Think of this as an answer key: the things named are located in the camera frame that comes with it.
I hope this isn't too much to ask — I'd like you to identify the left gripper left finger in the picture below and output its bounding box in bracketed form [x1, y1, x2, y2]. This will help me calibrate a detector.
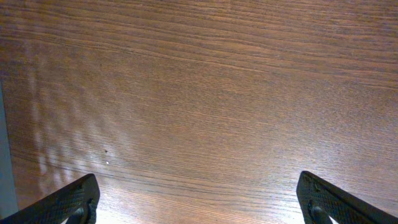
[1, 174, 100, 224]

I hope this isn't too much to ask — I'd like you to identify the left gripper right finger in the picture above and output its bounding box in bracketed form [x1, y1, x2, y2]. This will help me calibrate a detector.
[296, 171, 397, 224]

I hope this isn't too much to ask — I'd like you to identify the grey plastic mesh basket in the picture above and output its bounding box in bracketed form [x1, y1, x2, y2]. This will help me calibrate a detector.
[1, 89, 19, 219]

